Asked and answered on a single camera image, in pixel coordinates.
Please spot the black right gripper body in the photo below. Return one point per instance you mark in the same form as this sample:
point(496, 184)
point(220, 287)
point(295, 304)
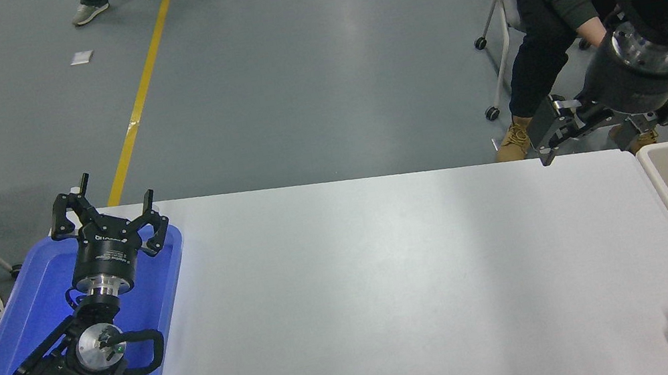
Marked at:
point(622, 85)

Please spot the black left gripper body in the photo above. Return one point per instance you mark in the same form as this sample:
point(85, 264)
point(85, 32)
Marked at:
point(108, 256)

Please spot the person's right hand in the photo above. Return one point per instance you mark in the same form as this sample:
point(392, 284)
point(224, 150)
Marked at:
point(593, 32)

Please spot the metal floor plate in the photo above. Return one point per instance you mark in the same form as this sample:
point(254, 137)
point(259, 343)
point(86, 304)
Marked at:
point(496, 143)

